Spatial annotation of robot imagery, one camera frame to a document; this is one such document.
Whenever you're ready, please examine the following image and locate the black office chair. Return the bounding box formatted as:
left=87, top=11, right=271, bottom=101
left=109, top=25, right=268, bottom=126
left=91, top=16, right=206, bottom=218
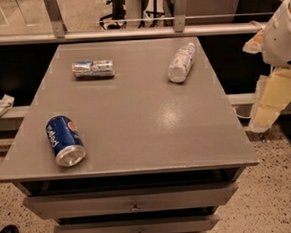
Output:
left=100, top=0, right=126, bottom=30

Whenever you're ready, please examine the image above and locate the silver crushed can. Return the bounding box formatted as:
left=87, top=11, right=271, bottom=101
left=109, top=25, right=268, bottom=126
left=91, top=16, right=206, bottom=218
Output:
left=72, top=59, right=114, bottom=78

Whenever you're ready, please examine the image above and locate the clear plastic water bottle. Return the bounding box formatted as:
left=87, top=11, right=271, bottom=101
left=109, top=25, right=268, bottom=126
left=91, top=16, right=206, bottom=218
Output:
left=167, top=42, right=196, bottom=82

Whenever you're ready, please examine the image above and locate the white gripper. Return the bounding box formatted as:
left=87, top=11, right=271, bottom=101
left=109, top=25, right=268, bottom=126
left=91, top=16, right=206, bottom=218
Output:
left=243, top=0, right=291, bottom=133

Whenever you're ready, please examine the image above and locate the grey upper drawer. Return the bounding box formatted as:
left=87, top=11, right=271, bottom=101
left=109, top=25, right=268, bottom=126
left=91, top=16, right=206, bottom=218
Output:
left=23, top=182, right=238, bottom=219

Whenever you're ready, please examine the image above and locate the blue pepsi can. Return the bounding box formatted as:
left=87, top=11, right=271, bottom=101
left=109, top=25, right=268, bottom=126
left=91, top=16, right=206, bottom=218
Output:
left=45, top=115, right=85, bottom=167

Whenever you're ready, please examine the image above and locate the grey drawer cabinet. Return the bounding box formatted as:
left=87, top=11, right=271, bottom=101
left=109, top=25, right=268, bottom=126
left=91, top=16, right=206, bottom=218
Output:
left=0, top=38, right=257, bottom=227

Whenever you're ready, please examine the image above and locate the grey lower drawer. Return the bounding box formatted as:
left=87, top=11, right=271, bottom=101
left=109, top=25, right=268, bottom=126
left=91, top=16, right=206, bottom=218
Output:
left=55, top=215, right=219, bottom=233

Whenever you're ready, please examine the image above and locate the white wrapped packet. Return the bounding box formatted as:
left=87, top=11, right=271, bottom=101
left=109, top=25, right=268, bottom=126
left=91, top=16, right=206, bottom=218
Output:
left=0, top=95, right=14, bottom=118

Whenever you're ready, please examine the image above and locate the grey drawer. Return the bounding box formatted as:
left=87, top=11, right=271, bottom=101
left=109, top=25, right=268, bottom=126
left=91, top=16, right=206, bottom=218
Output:
left=23, top=182, right=238, bottom=219
left=55, top=215, right=219, bottom=233

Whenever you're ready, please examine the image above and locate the metal railing frame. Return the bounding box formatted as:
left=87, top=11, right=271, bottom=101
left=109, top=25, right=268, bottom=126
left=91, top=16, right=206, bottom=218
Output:
left=0, top=0, right=291, bottom=47

